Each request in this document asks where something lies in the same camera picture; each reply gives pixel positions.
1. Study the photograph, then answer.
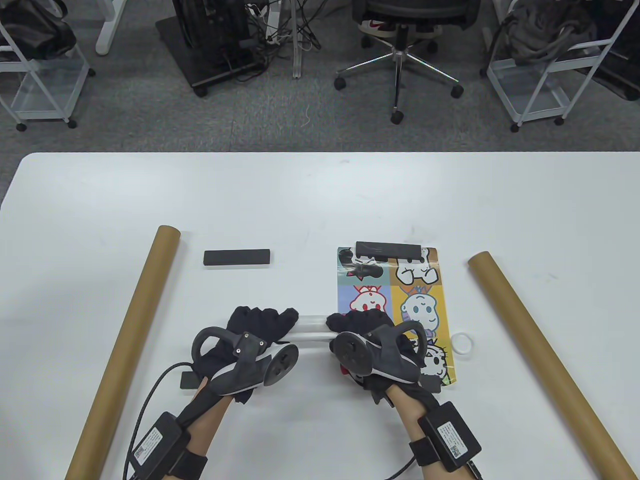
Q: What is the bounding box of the person's left hand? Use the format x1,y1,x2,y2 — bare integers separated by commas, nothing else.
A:
192,306,300,406

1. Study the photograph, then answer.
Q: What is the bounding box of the person's right hand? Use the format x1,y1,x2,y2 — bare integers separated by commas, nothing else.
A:
326,309,441,408

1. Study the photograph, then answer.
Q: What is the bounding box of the white poster with purple lettering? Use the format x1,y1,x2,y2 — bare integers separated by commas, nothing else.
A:
280,312,337,347

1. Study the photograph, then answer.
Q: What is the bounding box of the colourful cartoon grid poster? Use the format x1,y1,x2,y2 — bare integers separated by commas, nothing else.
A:
336,246,458,387

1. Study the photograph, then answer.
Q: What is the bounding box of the brown cardboard mailing tube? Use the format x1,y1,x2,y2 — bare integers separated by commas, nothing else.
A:
64,225,181,480
467,251,638,480

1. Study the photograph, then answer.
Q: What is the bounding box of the person's right forearm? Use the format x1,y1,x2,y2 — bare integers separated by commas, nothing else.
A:
387,387,453,480

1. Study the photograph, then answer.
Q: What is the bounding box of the person's left forearm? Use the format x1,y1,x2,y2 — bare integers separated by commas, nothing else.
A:
180,385,233,480

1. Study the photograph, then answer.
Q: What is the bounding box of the black wrist sensor box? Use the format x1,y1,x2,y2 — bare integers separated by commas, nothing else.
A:
417,401,482,473
127,411,191,478

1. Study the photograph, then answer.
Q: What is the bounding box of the black office chair chrome base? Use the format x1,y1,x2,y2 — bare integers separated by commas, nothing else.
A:
334,0,483,125

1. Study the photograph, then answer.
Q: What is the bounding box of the white desk leg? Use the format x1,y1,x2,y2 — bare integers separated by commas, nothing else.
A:
292,0,306,80
95,0,128,56

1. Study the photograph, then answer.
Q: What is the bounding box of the black wheeled equipment stand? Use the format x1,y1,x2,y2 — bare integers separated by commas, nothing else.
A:
155,0,266,97

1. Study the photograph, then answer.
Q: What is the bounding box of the white wheeled cart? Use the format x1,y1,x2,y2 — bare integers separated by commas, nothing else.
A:
0,20,96,132
482,0,640,132

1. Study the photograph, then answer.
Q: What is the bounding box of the grey crumpled cloth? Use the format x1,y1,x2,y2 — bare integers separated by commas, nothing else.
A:
500,0,601,63

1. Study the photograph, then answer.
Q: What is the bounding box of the black bag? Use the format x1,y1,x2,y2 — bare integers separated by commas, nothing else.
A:
0,0,78,61

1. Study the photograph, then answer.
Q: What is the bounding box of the black wrist strap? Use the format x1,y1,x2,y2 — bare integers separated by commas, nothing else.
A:
172,450,208,480
409,439,441,468

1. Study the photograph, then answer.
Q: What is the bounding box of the tangle of black cables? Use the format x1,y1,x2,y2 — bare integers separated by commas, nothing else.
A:
244,0,332,51

